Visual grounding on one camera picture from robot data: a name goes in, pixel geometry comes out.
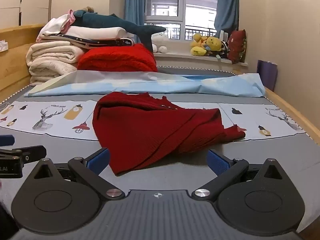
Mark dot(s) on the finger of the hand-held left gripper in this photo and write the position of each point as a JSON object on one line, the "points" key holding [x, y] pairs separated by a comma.
{"points": [[6, 140]]}

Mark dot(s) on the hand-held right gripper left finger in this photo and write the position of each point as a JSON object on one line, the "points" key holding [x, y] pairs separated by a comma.
{"points": [[99, 160]]}

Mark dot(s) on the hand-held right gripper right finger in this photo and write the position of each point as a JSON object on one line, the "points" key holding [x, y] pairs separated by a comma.
{"points": [[218, 162]]}

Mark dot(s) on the red knitted sweater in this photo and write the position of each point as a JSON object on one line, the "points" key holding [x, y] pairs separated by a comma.
{"points": [[150, 135]]}

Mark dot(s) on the light blue sheet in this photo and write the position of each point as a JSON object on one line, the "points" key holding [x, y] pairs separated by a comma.
{"points": [[140, 82]]}

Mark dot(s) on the cream folded quilt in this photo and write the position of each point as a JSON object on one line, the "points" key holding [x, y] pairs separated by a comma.
{"points": [[50, 57]]}

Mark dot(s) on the purple bag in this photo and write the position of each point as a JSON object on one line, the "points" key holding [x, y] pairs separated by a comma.
{"points": [[267, 75]]}

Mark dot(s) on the red folded knitted blanket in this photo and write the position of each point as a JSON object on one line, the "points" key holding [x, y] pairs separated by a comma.
{"points": [[117, 57]]}

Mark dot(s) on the white windowsill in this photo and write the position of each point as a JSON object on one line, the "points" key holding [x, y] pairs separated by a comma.
{"points": [[185, 57]]}

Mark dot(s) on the dark red cushion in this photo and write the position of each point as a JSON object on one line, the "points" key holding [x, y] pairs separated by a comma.
{"points": [[237, 46]]}

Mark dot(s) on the yellow plush toy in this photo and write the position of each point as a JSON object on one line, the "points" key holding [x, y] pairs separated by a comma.
{"points": [[198, 45], [214, 43]]}

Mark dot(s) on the white and pink folded cloth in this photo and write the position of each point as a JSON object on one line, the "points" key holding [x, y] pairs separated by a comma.
{"points": [[56, 26]]}

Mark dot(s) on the white folded blanket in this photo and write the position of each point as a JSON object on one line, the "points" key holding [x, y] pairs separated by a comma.
{"points": [[100, 32]]}

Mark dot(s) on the white plush toy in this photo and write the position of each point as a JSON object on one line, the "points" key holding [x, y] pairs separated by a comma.
{"points": [[160, 41]]}

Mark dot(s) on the blue shark plush toy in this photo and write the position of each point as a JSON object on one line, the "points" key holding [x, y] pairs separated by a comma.
{"points": [[105, 21]]}

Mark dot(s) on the brown plush toy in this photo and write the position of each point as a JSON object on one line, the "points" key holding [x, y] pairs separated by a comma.
{"points": [[89, 9]]}

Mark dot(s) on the blue curtain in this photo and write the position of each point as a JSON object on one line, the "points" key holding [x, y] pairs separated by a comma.
{"points": [[226, 5], [133, 5]]}

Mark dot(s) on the window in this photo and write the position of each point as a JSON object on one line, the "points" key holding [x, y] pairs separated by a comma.
{"points": [[182, 7]]}

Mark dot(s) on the wooden bed frame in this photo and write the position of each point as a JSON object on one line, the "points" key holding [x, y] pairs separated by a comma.
{"points": [[15, 62]]}

